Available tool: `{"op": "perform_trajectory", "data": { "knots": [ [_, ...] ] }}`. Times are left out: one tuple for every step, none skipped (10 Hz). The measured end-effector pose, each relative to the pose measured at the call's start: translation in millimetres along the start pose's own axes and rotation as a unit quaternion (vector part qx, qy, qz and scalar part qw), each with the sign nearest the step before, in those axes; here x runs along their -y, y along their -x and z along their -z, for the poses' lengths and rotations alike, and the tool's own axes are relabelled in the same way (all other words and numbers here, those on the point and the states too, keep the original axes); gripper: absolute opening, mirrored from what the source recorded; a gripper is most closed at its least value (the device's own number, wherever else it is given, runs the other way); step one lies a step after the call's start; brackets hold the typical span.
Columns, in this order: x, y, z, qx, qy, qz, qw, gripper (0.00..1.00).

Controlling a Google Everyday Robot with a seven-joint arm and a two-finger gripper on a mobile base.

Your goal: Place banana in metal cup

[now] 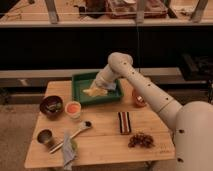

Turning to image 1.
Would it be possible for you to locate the green plastic tray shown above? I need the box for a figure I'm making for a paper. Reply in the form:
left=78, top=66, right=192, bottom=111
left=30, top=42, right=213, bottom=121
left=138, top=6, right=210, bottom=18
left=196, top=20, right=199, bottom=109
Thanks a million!
left=72, top=72, right=124, bottom=106

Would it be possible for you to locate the red orange small bowl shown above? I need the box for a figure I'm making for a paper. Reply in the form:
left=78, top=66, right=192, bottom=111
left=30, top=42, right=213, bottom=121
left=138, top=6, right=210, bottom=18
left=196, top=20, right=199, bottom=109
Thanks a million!
left=132, top=90, right=146, bottom=107

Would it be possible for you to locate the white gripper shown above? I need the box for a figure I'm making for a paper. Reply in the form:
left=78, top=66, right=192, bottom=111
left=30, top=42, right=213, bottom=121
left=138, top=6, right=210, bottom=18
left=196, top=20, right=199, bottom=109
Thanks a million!
left=91, top=65, right=120, bottom=89

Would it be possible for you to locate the dark red bowl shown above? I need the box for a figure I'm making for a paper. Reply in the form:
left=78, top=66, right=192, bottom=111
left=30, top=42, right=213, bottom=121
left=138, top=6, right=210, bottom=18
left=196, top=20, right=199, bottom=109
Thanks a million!
left=39, top=95, right=63, bottom=118

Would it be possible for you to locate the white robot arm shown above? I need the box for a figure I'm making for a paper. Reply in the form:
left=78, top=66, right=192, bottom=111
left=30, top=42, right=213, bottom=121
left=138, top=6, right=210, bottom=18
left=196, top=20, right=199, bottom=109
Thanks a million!
left=91, top=52, right=213, bottom=171

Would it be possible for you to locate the grey blue sponge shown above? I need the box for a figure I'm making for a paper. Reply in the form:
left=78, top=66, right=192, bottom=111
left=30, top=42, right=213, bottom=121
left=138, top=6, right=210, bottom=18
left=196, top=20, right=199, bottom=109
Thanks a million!
left=104, top=82, right=116, bottom=91

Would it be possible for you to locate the striped red black block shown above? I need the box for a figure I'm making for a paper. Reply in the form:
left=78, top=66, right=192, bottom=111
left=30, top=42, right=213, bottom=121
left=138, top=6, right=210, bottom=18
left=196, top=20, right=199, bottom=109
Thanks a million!
left=118, top=112, right=131, bottom=135

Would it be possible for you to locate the yellow banana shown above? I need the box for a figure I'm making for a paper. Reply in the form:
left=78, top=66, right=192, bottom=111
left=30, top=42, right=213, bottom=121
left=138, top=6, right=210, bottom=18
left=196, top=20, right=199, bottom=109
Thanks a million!
left=83, top=87, right=108, bottom=97

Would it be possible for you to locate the background wooden shelf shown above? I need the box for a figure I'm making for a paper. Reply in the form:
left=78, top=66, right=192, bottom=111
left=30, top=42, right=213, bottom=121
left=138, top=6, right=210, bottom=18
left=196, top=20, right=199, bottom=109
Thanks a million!
left=0, top=0, right=213, bottom=28

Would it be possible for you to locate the wooden table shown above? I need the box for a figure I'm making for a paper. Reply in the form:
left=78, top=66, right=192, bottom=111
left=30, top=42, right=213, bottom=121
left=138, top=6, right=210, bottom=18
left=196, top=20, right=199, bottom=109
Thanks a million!
left=25, top=79, right=175, bottom=168

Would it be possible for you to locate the orange filled white cup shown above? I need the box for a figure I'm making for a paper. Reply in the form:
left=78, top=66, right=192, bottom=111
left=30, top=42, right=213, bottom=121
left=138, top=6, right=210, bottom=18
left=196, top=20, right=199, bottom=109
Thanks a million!
left=65, top=101, right=81, bottom=119

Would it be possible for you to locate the brown grape bunch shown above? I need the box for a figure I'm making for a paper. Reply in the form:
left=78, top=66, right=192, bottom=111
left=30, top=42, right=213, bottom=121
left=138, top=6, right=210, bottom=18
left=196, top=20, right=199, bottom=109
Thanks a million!
left=128, top=132, right=154, bottom=148

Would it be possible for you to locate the metal cup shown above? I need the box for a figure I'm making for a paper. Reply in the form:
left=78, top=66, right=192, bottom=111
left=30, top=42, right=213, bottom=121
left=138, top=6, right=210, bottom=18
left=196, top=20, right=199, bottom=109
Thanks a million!
left=37, top=129, right=53, bottom=147

